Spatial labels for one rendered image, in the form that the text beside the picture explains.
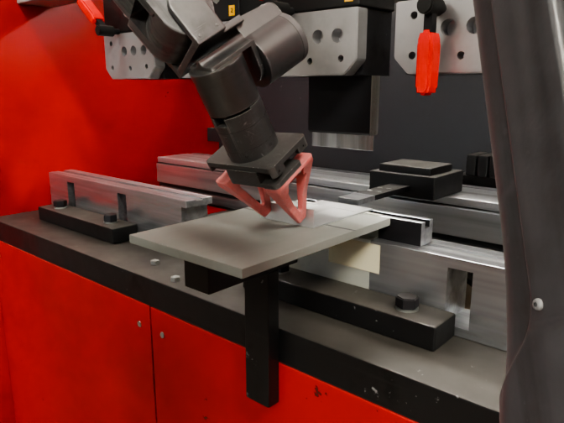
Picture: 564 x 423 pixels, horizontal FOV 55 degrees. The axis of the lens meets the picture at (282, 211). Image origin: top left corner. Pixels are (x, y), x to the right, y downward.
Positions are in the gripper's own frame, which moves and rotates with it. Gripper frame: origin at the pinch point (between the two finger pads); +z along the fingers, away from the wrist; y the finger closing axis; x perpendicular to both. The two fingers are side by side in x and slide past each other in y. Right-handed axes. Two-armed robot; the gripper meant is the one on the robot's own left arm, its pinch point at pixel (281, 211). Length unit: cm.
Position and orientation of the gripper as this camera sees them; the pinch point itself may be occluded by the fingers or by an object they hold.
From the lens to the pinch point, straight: 64.6
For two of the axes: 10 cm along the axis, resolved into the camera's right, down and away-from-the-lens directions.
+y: -7.5, -1.3, 6.5
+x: -5.6, 6.3, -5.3
